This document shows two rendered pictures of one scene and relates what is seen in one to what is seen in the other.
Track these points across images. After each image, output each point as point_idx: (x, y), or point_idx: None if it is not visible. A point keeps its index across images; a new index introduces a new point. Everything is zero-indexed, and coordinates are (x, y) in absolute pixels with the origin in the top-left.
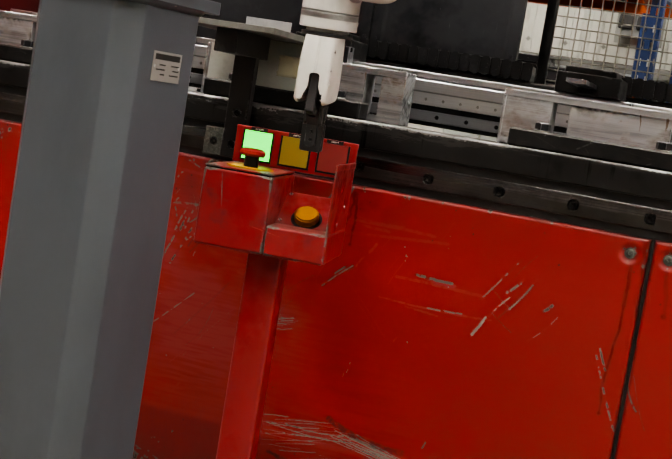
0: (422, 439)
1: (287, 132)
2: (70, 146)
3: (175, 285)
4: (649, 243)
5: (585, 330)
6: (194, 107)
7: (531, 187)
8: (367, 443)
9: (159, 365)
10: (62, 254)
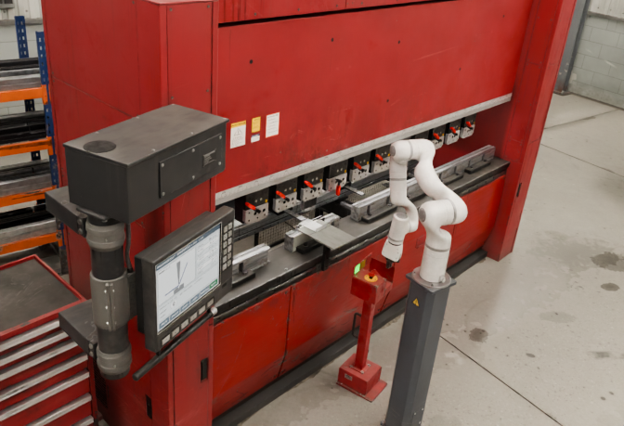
0: (361, 300)
1: (361, 261)
2: (439, 318)
3: (310, 309)
4: None
5: None
6: (313, 263)
7: (381, 233)
8: (351, 309)
9: (307, 330)
10: (436, 338)
